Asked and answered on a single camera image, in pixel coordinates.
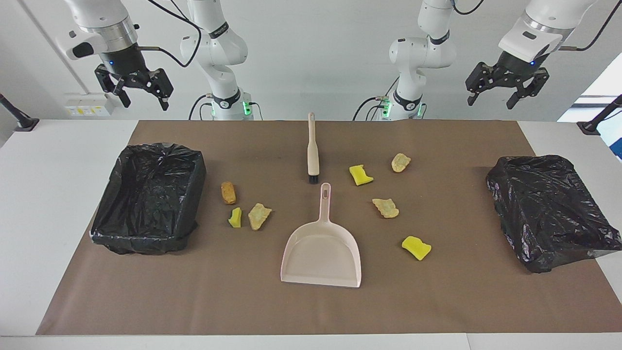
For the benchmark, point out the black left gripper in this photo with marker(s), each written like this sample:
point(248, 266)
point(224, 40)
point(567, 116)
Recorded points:
point(512, 68)

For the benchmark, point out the brown paper table mat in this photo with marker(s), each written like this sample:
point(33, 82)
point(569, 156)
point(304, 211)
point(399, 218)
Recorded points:
point(437, 301)

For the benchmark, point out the brown fried croquette toy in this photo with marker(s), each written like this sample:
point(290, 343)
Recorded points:
point(228, 193)

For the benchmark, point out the pale pink plastic dustpan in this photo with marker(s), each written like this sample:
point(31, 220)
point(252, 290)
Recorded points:
point(320, 253)

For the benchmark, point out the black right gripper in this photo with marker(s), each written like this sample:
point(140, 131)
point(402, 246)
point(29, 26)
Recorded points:
point(124, 61)

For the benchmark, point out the white wall socket box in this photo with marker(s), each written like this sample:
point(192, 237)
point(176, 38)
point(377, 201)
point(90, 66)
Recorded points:
point(87, 107)

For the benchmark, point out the small yellow green sponge piece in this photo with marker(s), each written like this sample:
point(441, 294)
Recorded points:
point(235, 218)

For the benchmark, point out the beige ridged chip toy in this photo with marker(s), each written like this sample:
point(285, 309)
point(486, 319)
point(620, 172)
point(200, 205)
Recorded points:
point(386, 208)
point(257, 216)
point(400, 163)

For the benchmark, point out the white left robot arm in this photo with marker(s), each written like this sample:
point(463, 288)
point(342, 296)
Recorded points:
point(423, 53)

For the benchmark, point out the beige hand brush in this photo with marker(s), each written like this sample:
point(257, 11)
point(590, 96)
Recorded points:
point(313, 155)

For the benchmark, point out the black clamp stand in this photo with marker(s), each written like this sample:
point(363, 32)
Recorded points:
point(590, 127)
point(24, 124)

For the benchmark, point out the black bag lined bin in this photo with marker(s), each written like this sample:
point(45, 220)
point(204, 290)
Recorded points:
point(146, 204)
point(549, 214)

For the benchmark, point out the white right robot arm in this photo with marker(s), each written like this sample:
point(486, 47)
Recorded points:
point(221, 48)

